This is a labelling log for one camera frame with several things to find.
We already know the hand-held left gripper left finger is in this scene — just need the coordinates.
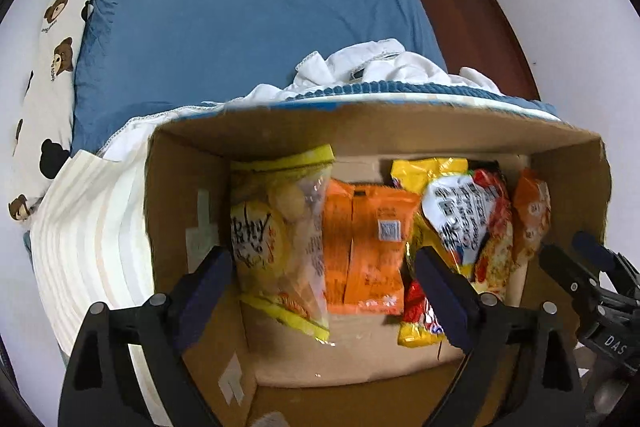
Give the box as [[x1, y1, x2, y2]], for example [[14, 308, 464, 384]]
[[59, 246, 236, 427]]

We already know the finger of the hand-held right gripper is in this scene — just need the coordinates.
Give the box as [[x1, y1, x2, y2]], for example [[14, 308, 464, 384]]
[[571, 231, 640, 293], [538, 244, 608, 308]]

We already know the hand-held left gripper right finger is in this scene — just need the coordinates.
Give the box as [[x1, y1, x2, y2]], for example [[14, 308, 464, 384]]
[[414, 246, 586, 427]]

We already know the small orange snack packet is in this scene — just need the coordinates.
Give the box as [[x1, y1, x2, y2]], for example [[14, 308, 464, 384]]
[[512, 168, 552, 275]]

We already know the red noodle packet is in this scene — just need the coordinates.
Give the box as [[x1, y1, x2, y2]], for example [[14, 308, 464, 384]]
[[467, 164, 516, 295]]

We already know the yellow noodle packet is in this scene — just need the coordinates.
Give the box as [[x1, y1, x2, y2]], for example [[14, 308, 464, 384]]
[[391, 156, 493, 349]]

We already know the yellow chip bag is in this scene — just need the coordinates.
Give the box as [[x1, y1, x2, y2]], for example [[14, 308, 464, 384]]
[[229, 144, 336, 343]]

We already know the brown cardboard box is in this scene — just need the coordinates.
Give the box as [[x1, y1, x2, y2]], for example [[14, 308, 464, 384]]
[[144, 99, 613, 427]]

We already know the striped blanket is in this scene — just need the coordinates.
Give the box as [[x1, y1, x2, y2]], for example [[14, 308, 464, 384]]
[[30, 92, 543, 427]]

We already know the blue ribbed cloth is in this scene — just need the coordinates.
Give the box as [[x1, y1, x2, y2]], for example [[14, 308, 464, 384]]
[[295, 78, 561, 122]]

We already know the white cloth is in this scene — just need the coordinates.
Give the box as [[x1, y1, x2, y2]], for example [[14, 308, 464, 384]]
[[100, 38, 506, 162]]

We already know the bear print pillow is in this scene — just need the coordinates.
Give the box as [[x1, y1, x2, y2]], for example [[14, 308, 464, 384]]
[[7, 0, 96, 223]]

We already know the blue bed sheet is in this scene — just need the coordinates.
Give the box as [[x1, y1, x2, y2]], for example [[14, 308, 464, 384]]
[[72, 0, 448, 158]]

